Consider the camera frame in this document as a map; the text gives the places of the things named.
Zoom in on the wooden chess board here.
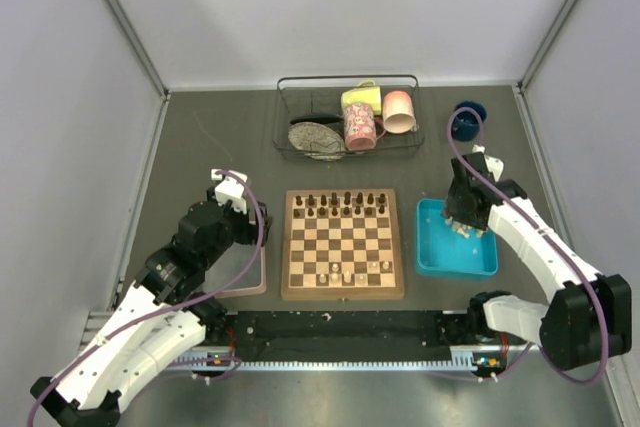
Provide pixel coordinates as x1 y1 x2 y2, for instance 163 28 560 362
281 188 405 301

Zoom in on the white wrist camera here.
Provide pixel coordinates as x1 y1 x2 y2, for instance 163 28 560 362
472 144 504 182
211 169 248 214

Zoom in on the dark blue mug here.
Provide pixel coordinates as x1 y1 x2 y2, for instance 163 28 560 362
451 100 487 142

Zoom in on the aluminium front rail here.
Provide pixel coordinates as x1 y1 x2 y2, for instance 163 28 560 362
79 310 627 373

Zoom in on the pink patterned mug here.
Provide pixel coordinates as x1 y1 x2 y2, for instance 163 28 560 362
343 103 386 152

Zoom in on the purple cable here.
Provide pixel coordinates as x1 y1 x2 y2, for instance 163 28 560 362
446 107 612 387
24 170 269 426

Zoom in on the speckled ceramic plate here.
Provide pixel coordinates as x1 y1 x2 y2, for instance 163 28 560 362
288 122 346 161

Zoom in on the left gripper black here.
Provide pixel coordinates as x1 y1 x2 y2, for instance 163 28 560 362
202 186 273 267

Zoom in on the pink white mug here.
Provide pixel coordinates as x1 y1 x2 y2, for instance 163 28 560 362
382 90 417 134

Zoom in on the black wire dish rack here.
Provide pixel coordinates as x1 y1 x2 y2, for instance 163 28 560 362
272 74 425 161

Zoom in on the metal tray pink rim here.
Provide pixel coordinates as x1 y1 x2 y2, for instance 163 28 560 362
202 244 267 298

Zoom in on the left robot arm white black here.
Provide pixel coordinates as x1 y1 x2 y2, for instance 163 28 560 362
31 197 271 426

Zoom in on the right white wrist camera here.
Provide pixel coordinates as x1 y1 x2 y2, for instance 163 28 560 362
472 144 504 182

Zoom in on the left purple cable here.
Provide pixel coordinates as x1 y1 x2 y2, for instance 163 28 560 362
24 170 269 426

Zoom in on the yellow mug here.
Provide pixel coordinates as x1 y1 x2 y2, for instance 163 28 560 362
341 79 382 116

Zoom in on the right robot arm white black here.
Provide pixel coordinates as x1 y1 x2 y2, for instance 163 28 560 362
443 148 632 371

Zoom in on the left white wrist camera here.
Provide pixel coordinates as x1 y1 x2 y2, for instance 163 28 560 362
211 169 248 214

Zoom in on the blue plastic tray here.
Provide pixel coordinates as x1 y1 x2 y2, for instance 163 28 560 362
414 198 499 280

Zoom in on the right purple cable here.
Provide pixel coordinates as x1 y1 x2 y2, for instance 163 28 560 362
446 107 612 387

